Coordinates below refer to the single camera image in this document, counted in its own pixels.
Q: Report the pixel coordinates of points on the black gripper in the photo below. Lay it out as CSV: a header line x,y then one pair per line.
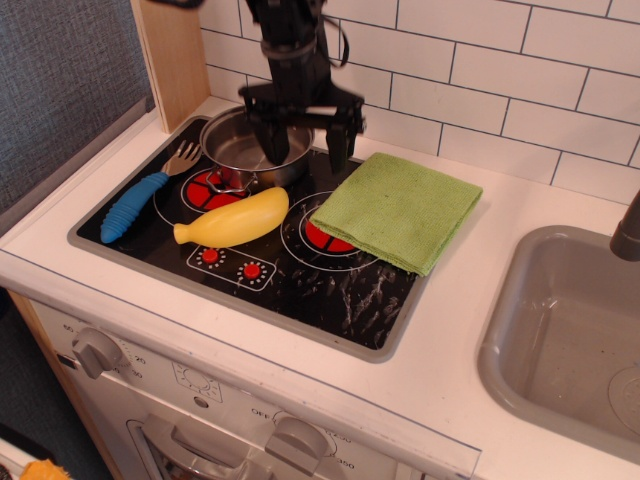
x,y
301,92

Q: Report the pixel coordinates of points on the silver metal pot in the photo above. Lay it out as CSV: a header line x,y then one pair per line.
x,y
239,164

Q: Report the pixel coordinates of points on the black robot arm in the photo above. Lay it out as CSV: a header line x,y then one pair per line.
x,y
281,17

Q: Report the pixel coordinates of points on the green cloth napkin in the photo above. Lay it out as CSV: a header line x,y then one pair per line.
x,y
398,211

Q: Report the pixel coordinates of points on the yellow plastic banana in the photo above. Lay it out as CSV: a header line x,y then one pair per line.
x,y
237,223

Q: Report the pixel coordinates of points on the black toy stovetop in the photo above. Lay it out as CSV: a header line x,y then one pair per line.
x,y
295,277

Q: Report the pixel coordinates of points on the grey timer knob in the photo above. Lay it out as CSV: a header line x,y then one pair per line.
x,y
96,352

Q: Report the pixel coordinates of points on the grey oven knob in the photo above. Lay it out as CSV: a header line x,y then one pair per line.
x,y
298,444

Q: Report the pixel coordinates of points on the grey plastic sink basin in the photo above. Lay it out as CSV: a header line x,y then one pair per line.
x,y
562,346

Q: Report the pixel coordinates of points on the grey faucet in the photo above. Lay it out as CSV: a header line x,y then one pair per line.
x,y
625,242

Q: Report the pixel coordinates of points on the yellow object at corner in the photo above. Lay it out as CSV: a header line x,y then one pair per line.
x,y
43,470

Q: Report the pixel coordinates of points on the wooden side post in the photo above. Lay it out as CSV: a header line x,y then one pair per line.
x,y
173,50

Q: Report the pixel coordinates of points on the blue handled toy fork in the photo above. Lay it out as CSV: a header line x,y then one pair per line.
x,y
128,207

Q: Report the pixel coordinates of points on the oven door handle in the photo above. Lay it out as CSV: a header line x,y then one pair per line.
x,y
194,451

